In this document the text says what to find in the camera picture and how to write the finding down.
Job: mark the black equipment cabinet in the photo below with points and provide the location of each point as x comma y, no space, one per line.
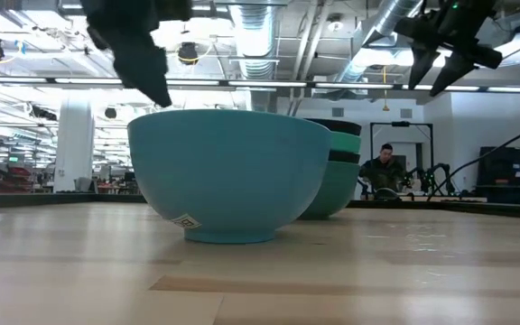
508,173

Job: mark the person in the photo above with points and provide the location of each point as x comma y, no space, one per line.
383,173

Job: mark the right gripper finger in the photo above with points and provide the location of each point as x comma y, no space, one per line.
421,63
450,72

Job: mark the yellow hanging pendant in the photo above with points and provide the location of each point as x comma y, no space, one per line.
385,107

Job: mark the black aluminium table frame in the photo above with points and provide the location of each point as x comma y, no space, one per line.
39,199

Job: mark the black rectangular frame stand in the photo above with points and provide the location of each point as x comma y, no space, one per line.
401,124

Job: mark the dark green plastic bowl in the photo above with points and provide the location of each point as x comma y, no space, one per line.
337,189

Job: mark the white pillar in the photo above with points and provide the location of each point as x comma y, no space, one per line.
74,149

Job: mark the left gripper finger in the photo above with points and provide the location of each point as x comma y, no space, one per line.
145,72

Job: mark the silver ribbed air duct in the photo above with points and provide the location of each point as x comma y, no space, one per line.
254,40
391,20

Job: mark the black background robot arms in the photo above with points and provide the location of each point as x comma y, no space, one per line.
431,178

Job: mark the ceiling light rail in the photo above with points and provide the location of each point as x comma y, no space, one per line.
264,84

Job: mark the blue plastic bowl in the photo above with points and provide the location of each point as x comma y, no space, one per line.
224,171

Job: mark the black plastic bowl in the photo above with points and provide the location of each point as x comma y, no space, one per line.
346,127
346,157

